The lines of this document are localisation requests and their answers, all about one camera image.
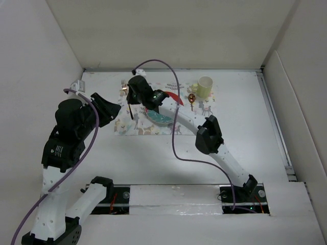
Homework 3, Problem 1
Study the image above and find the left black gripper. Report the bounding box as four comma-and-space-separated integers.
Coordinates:
78, 92, 121, 138

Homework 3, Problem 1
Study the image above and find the copper fork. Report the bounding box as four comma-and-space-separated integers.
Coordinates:
121, 80, 134, 120

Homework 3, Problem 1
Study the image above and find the animal print cloth placemat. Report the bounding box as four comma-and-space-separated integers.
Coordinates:
114, 82, 217, 136

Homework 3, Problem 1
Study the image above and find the red and teal plate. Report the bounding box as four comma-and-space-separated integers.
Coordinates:
144, 91, 184, 126

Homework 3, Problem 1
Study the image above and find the copper spoon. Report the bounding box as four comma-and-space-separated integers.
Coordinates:
188, 93, 196, 111

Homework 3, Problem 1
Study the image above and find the pale yellow mug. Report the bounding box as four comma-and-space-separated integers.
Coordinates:
191, 76, 213, 99

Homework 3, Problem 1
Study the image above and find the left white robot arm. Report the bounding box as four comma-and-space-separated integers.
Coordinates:
21, 92, 121, 244

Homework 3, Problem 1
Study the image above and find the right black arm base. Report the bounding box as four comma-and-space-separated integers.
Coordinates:
217, 184, 270, 214

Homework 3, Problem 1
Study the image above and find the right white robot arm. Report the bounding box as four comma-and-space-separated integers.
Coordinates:
127, 75, 258, 202

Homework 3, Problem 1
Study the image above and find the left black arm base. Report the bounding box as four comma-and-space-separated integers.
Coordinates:
91, 185, 131, 215

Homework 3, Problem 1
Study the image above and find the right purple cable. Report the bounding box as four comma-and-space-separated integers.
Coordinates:
130, 59, 237, 211

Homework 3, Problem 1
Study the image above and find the purple cable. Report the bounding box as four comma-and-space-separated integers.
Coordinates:
11, 88, 101, 245
130, 59, 237, 211

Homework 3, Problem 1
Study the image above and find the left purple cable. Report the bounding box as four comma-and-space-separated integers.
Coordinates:
11, 88, 101, 245

